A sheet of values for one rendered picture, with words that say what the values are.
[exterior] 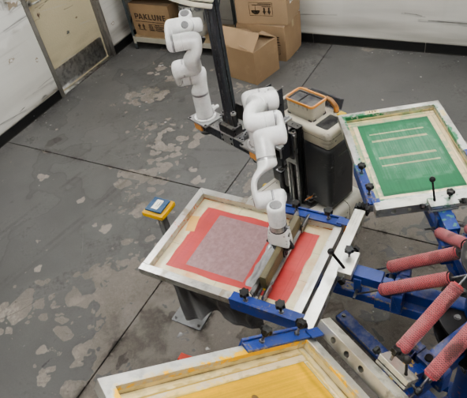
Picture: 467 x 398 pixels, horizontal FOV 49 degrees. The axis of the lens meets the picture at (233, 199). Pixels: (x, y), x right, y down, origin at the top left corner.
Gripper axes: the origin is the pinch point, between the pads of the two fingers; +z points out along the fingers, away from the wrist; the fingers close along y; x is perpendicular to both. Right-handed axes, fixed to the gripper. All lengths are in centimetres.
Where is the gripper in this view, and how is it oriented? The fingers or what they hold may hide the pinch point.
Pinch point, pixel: (281, 251)
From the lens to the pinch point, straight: 229.0
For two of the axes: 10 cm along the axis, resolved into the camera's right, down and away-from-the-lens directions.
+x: -4.5, 6.6, -6.0
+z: 1.5, 7.2, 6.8
